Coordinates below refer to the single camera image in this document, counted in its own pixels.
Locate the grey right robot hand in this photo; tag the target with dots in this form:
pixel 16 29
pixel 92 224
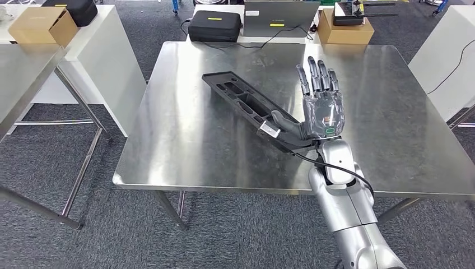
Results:
pixel 324 115

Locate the long black plastic part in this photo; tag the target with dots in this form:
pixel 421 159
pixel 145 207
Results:
pixel 237 94

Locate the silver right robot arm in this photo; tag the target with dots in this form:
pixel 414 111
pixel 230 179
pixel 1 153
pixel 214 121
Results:
pixel 345 208

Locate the stainless steel workbench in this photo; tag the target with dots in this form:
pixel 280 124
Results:
pixel 204 156

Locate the brown cardboard box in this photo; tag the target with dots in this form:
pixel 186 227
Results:
pixel 37 26
pixel 343 35

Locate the grey laptop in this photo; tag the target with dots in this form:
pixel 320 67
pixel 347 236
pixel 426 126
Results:
pixel 282 13

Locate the white table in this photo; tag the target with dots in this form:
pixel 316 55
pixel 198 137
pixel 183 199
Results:
pixel 441 67
pixel 104 74

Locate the black case yellow label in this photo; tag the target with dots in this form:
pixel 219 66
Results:
pixel 213 29
pixel 81 11

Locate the stainless steel table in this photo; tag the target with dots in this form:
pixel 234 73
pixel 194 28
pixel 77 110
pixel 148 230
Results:
pixel 22 78

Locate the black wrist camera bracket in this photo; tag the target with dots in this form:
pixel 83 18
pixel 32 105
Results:
pixel 297 145

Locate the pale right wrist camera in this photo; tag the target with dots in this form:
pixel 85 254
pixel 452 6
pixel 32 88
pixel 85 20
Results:
pixel 269 129

